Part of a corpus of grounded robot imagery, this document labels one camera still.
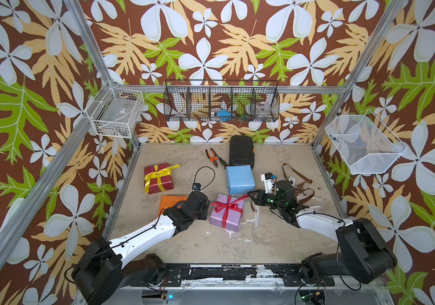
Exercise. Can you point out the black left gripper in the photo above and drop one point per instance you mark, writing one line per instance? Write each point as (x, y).
(204, 211)

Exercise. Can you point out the blue object in basket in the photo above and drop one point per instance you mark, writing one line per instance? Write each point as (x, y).
(224, 116)

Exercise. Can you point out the black wire basket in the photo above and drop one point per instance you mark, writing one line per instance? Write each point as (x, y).
(201, 100)

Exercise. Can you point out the brown ribbon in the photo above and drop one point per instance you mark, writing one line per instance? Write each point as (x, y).
(301, 184)

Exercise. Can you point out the white wire basket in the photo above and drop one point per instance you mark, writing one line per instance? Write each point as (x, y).
(365, 143)
(115, 110)

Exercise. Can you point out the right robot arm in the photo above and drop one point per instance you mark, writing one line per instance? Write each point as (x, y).
(361, 253)

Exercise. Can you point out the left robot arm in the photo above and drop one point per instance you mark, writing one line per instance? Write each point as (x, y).
(107, 266)

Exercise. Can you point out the purple gift box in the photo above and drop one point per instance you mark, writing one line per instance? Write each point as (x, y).
(227, 219)

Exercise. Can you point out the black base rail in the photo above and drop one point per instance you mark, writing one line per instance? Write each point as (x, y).
(240, 274)

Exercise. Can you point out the dark red gift box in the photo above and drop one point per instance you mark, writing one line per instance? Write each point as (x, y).
(162, 183)

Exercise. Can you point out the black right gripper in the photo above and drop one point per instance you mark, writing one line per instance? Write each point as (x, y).
(259, 199)

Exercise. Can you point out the white wire basket left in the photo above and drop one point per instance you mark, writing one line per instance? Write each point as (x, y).
(115, 110)

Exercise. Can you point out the white satin ribbon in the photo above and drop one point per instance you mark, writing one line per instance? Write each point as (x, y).
(292, 222)

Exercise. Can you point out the black hard case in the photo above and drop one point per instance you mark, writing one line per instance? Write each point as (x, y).
(241, 151)

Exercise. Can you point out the light blue gift box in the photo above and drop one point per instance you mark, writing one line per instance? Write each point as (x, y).
(240, 179)

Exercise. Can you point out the white wire basket right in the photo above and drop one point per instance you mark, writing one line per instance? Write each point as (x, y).
(365, 143)

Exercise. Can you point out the orange handled pliers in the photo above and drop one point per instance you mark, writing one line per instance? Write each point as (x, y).
(215, 159)

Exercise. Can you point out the orange gift box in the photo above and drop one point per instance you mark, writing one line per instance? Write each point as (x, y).
(167, 204)

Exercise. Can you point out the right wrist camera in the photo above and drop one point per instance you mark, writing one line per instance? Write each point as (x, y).
(269, 181)

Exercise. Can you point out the yellow satin ribbon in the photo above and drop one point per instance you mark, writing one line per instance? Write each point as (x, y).
(158, 175)

